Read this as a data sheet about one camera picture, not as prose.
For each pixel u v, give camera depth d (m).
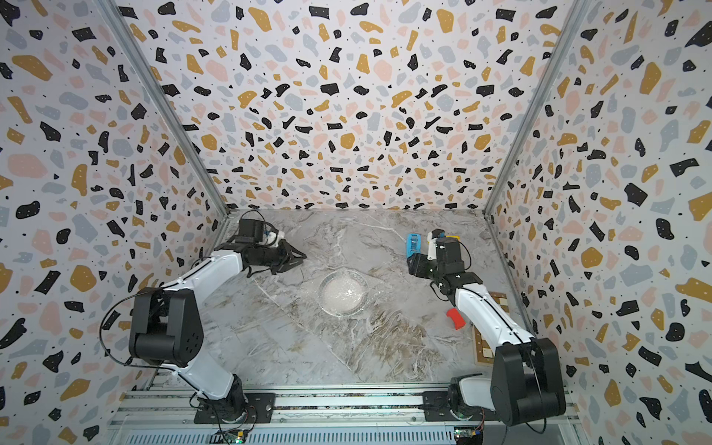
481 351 0.82
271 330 0.89
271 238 0.87
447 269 0.67
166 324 0.46
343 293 0.93
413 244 1.07
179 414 0.73
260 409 0.73
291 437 0.70
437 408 0.73
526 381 0.41
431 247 0.80
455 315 0.91
